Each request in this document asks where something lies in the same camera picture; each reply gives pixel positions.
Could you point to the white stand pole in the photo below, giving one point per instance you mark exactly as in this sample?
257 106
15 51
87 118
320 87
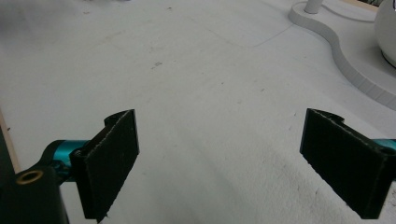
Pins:
312 6

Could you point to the white curved stand base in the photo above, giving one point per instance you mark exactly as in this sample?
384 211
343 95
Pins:
348 59

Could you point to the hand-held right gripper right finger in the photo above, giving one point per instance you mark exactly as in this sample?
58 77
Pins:
345 158

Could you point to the white round object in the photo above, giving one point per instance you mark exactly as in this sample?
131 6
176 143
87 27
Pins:
387 29

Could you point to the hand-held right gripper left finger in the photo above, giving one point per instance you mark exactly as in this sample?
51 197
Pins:
106 161

